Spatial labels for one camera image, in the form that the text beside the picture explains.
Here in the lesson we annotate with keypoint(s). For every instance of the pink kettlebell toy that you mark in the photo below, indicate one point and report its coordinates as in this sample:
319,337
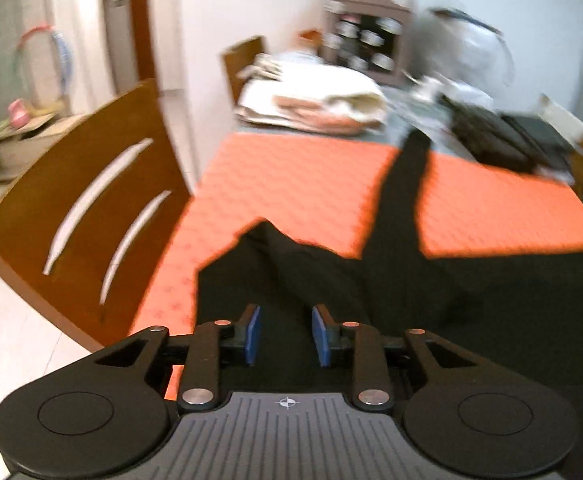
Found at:
19,115

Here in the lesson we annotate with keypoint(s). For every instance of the black garment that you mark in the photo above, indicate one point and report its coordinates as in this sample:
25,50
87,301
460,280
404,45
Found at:
524,312

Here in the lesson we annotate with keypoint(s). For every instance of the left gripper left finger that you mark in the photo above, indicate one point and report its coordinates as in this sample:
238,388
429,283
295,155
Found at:
201,354

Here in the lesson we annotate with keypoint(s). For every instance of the far wooden chair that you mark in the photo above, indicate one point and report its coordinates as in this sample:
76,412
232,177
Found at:
236,59

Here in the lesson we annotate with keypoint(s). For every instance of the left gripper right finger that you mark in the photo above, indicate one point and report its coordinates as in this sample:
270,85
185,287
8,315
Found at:
371,388

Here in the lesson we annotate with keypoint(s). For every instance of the near wooden chair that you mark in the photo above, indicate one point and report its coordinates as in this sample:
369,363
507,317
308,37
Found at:
83,229

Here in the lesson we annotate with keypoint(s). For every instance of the orange patterned tablecloth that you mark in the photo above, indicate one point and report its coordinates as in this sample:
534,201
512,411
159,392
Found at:
324,192

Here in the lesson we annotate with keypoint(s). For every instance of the dark grey clothes pile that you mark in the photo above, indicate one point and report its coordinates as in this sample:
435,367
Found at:
520,143

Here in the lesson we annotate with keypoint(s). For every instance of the wooden chair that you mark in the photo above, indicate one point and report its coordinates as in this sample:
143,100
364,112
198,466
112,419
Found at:
83,229
236,59

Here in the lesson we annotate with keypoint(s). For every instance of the cardboard box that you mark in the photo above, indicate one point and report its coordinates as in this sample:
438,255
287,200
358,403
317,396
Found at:
570,127

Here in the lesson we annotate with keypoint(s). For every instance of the colourful hula hoop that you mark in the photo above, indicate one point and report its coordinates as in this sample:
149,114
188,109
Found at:
43,66

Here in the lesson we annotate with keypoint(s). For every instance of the low wooden tv cabinet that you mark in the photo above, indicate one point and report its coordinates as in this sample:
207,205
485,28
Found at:
20,148

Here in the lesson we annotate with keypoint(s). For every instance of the folded cream blanket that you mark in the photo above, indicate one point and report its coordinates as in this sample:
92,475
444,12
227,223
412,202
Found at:
297,91

